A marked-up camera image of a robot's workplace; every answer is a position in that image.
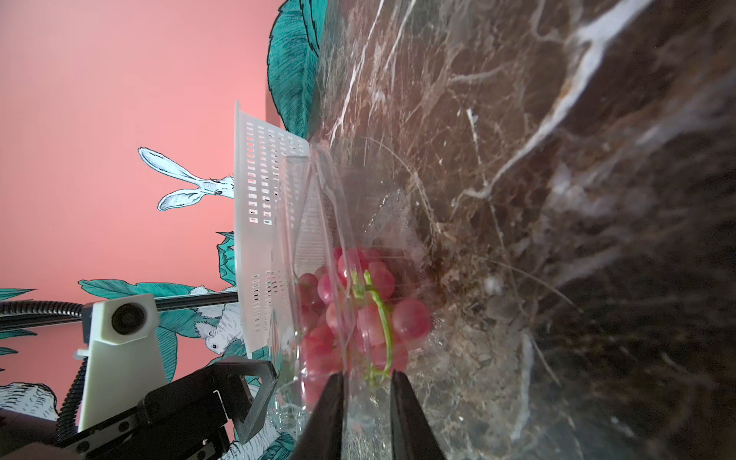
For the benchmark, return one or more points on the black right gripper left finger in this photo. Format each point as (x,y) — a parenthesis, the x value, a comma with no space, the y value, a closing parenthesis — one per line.
(321,439)

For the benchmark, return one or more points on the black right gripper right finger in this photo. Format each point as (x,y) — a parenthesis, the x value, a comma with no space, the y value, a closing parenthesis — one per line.
(411,435)

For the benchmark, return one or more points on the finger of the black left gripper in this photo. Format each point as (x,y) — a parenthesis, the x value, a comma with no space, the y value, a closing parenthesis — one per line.
(246,387)

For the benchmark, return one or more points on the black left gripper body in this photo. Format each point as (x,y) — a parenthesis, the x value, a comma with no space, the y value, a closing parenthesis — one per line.
(181,420)

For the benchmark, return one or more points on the red grape bunch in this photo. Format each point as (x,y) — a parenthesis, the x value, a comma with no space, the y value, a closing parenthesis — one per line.
(360,312)

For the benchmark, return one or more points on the white perforated plastic basket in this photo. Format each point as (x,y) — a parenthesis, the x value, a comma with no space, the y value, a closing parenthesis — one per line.
(269,175)

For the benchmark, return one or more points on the black left frame post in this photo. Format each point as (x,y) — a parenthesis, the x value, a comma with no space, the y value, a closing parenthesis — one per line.
(209,299)

